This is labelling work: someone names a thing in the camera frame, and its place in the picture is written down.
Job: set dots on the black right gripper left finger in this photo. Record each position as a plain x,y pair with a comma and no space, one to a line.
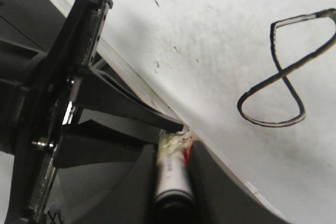
95,93

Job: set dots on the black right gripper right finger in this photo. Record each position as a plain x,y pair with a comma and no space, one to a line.
220,196

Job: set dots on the white black whiteboard marker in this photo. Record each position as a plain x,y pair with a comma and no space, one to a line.
172,184

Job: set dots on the red round magnet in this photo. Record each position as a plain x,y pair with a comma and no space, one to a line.
181,143

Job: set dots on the white whiteboard with aluminium frame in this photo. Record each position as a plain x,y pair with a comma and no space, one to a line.
195,58

